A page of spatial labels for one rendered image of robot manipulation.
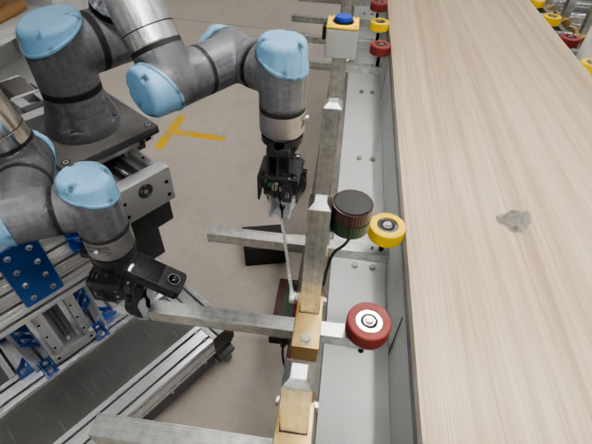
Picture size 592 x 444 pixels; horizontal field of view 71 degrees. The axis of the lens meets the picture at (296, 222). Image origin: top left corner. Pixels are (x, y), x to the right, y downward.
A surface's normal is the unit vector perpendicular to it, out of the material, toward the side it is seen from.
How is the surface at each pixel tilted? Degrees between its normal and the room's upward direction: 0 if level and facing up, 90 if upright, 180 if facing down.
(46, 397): 0
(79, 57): 90
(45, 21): 8
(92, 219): 90
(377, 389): 0
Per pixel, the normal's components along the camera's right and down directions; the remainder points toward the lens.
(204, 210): 0.04, -0.71
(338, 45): -0.13, 0.70
